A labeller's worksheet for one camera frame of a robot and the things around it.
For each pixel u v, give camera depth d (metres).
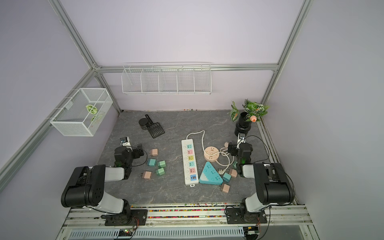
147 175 0.86
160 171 0.85
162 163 0.89
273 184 0.46
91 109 0.79
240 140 0.80
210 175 0.85
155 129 1.05
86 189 0.46
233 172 0.86
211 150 0.94
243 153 0.71
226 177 0.85
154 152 0.95
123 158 0.73
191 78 1.03
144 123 1.09
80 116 0.81
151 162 0.91
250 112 0.84
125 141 0.81
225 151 0.96
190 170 0.87
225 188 0.81
